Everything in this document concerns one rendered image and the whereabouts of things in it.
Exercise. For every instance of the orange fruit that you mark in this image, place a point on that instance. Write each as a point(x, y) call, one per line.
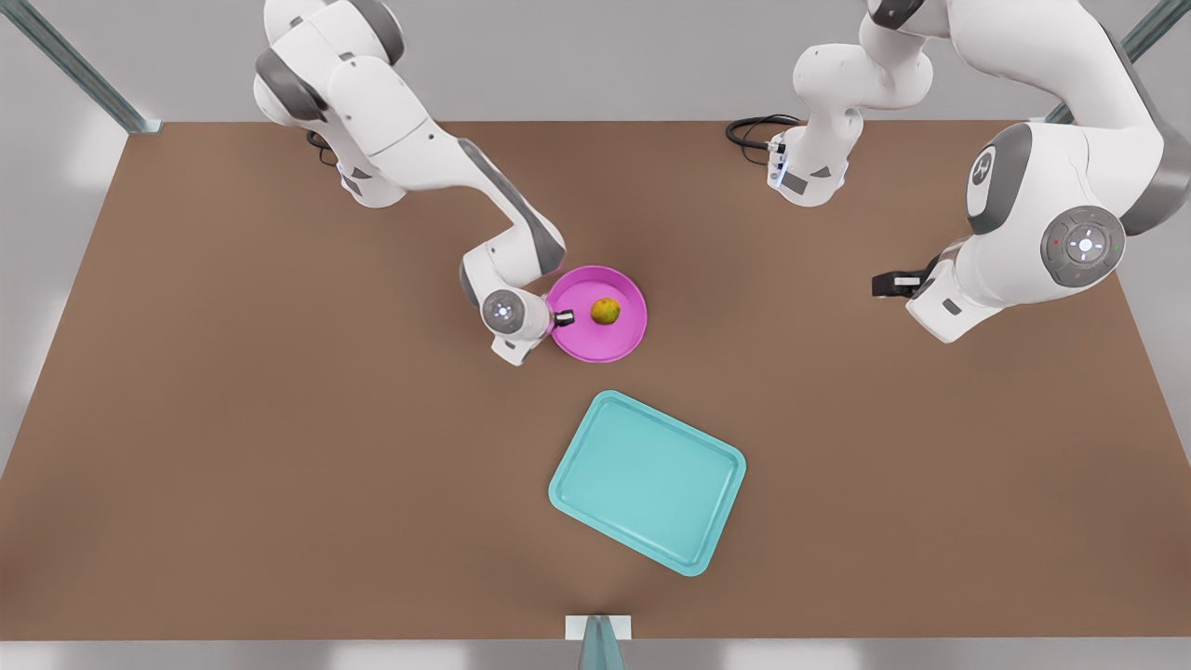
point(606, 311)

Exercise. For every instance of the magenta round plate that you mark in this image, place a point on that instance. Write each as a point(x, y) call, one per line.
point(609, 326)

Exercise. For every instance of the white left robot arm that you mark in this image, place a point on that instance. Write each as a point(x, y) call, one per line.
point(1051, 186)

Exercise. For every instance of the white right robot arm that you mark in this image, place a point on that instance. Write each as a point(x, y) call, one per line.
point(409, 140)

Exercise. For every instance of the turquoise rectangular tray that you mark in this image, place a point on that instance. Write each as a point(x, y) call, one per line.
point(649, 481)

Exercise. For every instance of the silver frame post with foot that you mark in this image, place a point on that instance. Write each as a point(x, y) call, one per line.
point(600, 642)

